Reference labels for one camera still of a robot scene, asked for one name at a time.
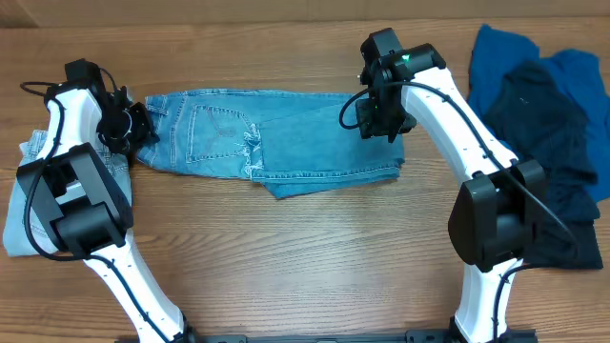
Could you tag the blue t-shirt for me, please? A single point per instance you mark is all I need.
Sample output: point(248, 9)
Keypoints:
point(576, 73)

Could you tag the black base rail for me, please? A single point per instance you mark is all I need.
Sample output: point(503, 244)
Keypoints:
point(324, 338)

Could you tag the light blue folded jeans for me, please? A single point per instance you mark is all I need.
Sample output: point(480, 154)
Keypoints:
point(15, 240)

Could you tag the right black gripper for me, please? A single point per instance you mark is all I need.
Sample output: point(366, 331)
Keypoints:
point(381, 124)

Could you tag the dark navy garment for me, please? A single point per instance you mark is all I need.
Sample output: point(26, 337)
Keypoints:
point(540, 123)

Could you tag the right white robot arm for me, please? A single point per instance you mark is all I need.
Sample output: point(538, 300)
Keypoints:
point(497, 214)

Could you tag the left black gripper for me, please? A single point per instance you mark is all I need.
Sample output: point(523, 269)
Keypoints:
point(138, 123)

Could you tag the medium blue denim jeans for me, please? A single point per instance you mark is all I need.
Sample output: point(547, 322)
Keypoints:
point(289, 142)

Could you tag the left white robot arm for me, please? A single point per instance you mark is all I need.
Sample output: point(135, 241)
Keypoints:
point(74, 208)

